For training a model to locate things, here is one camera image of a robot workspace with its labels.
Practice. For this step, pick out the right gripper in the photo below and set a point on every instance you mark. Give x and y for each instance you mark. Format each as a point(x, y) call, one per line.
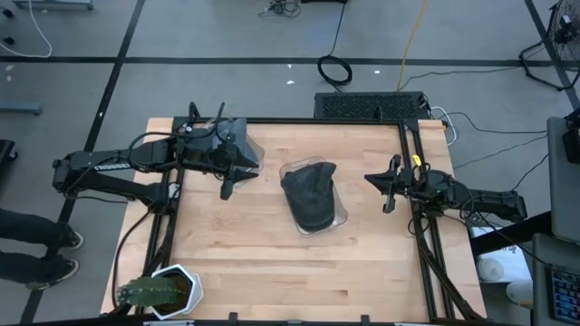
point(414, 185)

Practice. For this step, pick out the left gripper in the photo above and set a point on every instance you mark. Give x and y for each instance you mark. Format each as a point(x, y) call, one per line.
point(204, 156)

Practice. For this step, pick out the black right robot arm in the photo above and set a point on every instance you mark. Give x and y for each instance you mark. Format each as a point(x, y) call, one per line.
point(498, 204)

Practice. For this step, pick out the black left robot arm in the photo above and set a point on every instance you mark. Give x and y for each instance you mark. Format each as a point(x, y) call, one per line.
point(90, 165)

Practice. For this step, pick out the clear plastic container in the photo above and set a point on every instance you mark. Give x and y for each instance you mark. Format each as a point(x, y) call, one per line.
point(287, 166)
point(257, 154)

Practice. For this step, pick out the yellow tape tag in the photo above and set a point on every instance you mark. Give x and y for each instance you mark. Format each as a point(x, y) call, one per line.
point(416, 160)

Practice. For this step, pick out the black computer tower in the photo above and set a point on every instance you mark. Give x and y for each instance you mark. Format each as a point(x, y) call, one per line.
point(362, 106)

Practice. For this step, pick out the white hexagonal plant pot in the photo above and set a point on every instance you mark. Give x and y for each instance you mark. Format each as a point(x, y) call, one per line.
point(192, 290)

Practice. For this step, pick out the white round container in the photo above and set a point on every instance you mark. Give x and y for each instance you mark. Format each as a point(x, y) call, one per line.
point(519, 292)
point(490, 270)

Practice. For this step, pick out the white box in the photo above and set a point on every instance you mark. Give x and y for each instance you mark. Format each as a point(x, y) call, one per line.
point(512, 260)

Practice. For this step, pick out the green cactus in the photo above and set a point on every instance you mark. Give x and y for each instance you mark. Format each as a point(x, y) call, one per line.
point(149, 292)

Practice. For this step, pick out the grey side table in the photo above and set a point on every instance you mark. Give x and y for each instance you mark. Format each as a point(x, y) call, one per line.
point(564, 190)

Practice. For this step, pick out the black device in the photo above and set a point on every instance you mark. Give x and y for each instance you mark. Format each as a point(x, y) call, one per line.
point(572, 140)

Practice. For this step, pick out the computer keyboard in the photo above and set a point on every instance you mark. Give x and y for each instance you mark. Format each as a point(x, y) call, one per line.
point(566, 294)

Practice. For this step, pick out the person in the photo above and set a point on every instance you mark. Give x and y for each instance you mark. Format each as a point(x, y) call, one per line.
point(27, 226)

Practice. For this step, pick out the black floor fan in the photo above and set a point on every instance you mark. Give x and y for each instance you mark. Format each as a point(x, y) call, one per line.
point(566, 27)

